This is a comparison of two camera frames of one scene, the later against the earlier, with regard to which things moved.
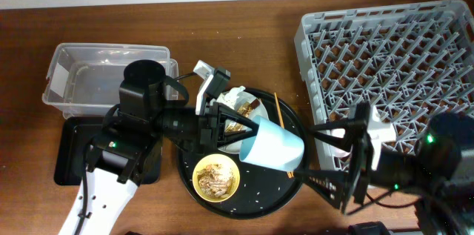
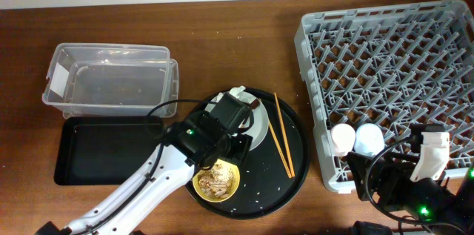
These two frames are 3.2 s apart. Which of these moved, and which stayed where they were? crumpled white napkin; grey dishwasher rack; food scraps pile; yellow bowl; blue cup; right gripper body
Moved: blue cup; right gripper body
Stayed: food scraps pile; grey dishwasher rack; crumpled white napkin; yellow bowl
